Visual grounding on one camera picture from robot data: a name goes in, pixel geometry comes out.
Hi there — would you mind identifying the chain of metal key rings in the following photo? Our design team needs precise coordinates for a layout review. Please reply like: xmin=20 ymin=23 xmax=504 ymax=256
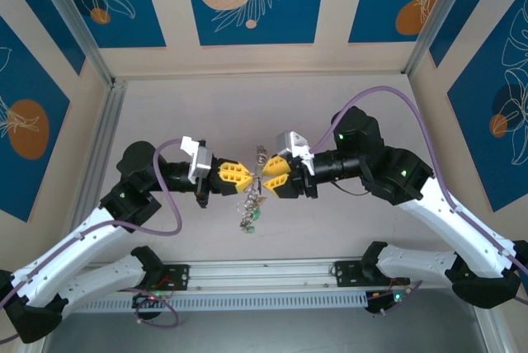
xmin=235 ymin=144 xmax=269 ymax=235

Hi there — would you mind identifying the black mounting plate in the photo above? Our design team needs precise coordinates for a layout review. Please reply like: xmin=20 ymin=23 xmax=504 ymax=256
xmin=158 ymin=264 xmax=191 ymax=291
xmin=332 ymin=261 xmax=366 ymax=288

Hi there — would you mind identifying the blue poster with orange circle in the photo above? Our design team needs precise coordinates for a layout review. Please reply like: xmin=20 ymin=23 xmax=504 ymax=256
xmin=0 ymin=14 xmax=72 ymax=223
xmin=446 ymin=0 xmax=528 ymax=214

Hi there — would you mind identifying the blue poster with fern leaf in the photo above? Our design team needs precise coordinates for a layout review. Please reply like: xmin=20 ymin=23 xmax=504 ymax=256
xmin=347 ymin=0 xmax=457 ymax=45

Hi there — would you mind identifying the blue poster with beige circle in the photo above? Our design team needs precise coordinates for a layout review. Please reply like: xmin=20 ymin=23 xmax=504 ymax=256
xmin=182 ymin=0 xmax=330 ymax=47

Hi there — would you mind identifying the blue poster with white flower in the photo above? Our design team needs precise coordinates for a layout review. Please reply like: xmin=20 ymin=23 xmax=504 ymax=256
xmin=51 ymin=0 xmax=167 ymax=49

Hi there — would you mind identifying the black controller board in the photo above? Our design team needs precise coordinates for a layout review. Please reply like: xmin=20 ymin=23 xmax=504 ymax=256
xmin=365 ymin=286 xmax=412 ymax=315
xmin=134 ymin=291 xmax=166 ymax=311

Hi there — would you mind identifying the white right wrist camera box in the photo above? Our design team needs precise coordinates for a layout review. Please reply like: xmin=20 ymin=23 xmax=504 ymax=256
xmin=275 ymin=130 xmax=315 ymax=172

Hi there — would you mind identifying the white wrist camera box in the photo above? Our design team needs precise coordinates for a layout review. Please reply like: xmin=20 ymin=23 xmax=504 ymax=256
xmin=275 ymin=130 xmax=315 ymax=172
xmin=181 ymin=135 xmax=214 ymax=185

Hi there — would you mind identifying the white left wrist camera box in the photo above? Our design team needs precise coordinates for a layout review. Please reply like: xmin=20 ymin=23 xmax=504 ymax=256
xmin=181 ymin=135 xmax=214 ymax=185

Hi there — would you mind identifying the aluminium frame rail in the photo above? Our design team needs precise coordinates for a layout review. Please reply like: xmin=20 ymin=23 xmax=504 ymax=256
xmin=68 ymin=78 xmax=130 ymax=242
xmin=24 ymin=338 xmax=53 ymax=353
xmin=474 ymin=307 xmax=511 ymax=353

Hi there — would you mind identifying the grooved aluminium mounting rail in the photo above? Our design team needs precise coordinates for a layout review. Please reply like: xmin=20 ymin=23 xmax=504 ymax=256
xmin=160 ymin=261 xmax=366 ymax=289

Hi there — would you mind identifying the grey slotted cable duct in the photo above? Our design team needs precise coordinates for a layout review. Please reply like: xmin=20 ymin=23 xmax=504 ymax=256
xmin=61 ymin=289 xmax=369 ymax=313

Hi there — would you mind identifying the aluminium frame post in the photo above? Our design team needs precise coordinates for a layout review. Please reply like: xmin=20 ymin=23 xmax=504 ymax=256
xmin=31 ymin=0 xmax=125 ymax=90
xmin=403 ymin=0 xmax=478 ymax=77

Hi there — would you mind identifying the purple cable loop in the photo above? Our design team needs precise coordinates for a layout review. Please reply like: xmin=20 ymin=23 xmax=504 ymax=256
xmin=132 ymin=286 xmax=180 ymax=328

